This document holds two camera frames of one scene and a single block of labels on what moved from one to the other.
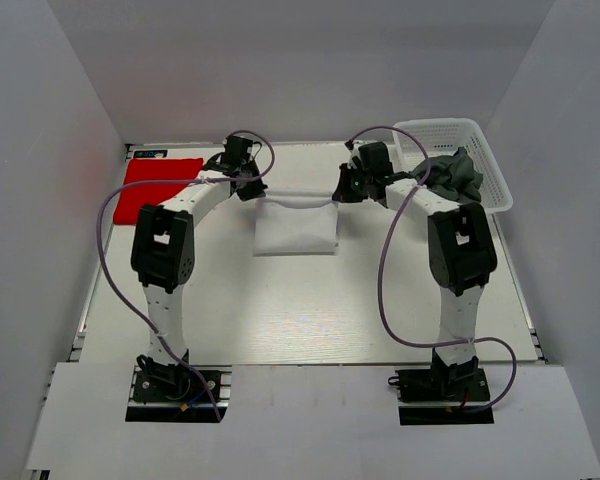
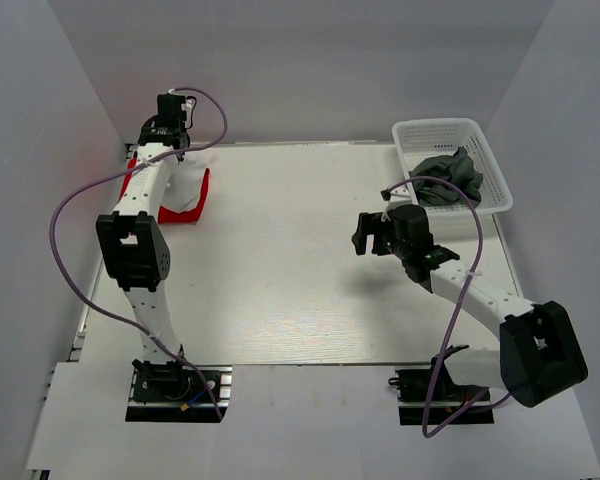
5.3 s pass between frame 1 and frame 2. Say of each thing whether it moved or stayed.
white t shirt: moved
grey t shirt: stayed
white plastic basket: stayed
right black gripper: moved
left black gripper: moved
